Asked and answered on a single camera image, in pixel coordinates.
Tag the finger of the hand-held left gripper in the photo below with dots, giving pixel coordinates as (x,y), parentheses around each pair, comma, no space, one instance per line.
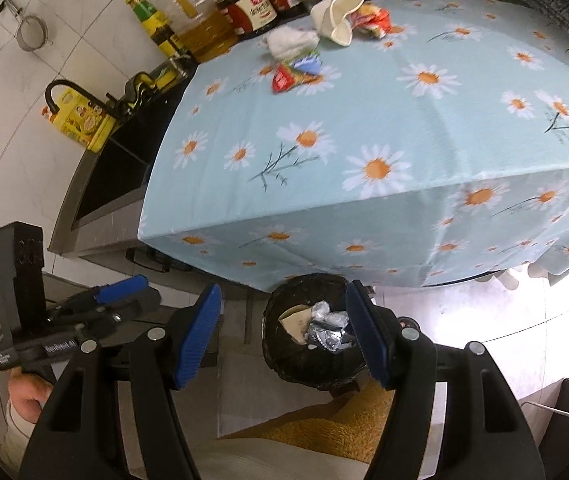
(134,307)
(122,286)

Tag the black kitchen sink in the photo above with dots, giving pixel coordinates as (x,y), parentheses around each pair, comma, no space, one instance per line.
(114,170)

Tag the blue and green packet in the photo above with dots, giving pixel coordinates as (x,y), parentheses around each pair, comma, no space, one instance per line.
(307,66)

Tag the red snack wrapper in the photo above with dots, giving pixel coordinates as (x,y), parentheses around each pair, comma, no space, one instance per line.
(372,20)

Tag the blue daisy print tablecloth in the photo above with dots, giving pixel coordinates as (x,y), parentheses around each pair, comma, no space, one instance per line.
(389,160)

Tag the red sauce packet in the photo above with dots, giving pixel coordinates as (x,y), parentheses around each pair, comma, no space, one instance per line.
(282,80)

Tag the person's left hand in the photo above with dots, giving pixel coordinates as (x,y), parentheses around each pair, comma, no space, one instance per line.
(27,392)

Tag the black-bagged waste bin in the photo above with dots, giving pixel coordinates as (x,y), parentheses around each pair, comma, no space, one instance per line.
(294,365)

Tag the metal mesh strainer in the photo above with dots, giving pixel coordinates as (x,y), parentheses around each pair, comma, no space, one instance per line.
(32,35)

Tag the yellow green sponge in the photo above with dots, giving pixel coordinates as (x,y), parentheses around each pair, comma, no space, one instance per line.
(169,75)

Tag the silver foil wrapper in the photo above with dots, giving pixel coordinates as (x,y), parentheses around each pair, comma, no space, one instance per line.
(327,332)

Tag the green label sauce bottle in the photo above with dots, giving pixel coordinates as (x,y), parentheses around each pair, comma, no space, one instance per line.
(157,22)

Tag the dark soy sauce jar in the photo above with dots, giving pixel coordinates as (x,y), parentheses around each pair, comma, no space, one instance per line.
(252,12)

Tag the crushed brown paper cup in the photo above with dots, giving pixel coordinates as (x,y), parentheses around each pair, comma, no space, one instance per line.
(294,325)

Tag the person's left forearm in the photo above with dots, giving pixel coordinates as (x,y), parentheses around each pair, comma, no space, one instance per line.
(12,442)

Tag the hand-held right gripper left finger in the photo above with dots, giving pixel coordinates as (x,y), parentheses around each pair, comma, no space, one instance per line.
(197,332)

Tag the yellow dish soap bottle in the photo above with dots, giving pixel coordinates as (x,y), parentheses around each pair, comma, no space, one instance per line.
(82,120)

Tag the black faucet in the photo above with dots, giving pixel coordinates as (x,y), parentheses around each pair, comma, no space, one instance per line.
(54,87)

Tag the white crumpled tissue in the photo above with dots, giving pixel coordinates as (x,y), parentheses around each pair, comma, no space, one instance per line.
(289,42)

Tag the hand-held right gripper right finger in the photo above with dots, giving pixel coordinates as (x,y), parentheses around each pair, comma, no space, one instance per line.
(369,335)

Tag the black and yellow cloth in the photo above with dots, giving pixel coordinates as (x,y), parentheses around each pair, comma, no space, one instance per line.
(140,87)

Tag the yellow fuzzy garment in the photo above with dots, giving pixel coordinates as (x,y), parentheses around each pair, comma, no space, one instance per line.
(314,427)

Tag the clear cooking oil jug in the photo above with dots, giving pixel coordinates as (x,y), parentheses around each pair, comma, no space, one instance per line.
(204,30)

